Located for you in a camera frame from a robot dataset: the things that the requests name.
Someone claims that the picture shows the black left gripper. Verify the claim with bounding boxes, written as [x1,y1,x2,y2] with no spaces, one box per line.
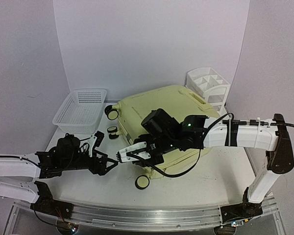
[61,149,118,176]

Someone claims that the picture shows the pale green hard-shell suitcase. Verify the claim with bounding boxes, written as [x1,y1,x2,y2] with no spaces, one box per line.
[104,85,219,189]

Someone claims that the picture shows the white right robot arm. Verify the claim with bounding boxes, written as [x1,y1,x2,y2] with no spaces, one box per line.
[117,109,294,223]

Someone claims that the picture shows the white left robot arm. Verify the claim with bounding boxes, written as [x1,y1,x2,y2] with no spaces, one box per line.
[0,150,118,219]

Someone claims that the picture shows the white perforated plastic basket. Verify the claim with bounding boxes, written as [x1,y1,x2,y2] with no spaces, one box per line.
[52,89,107,135]

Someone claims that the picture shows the white plastic drawer organizer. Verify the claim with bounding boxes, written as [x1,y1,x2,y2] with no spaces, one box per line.
[185,67,231,114]

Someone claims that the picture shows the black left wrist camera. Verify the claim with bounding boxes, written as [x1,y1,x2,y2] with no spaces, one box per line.
[55,133,80,164]

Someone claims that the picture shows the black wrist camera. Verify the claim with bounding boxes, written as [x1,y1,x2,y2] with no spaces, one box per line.
[141,108,180,139]
[55,133,80,164]

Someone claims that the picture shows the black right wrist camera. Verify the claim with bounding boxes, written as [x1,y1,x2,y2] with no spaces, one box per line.
[141,108,180,139]

